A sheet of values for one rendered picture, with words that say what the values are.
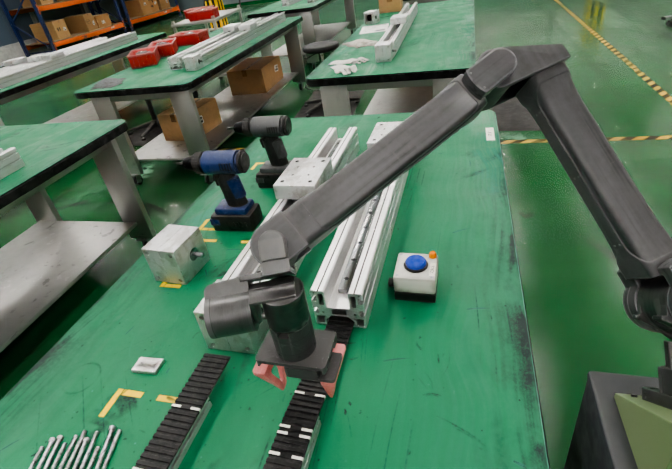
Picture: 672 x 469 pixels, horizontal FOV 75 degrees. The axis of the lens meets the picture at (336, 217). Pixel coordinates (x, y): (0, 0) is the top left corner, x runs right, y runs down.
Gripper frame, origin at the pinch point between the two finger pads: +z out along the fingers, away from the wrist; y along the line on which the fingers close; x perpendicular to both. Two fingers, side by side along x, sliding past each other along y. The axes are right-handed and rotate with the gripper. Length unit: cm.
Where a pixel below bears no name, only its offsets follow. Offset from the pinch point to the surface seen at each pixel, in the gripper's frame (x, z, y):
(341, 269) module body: -28.8, 1.2, 1.9
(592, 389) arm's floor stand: -10.4, 5.9, -41.3
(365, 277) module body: -22.3, -2.9, -4.9
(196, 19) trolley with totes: -444, -4, 276
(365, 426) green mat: 1.4, 5.7, -8.7
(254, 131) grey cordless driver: -71, -13, 37
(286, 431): 6.2, 2.1, 1.5
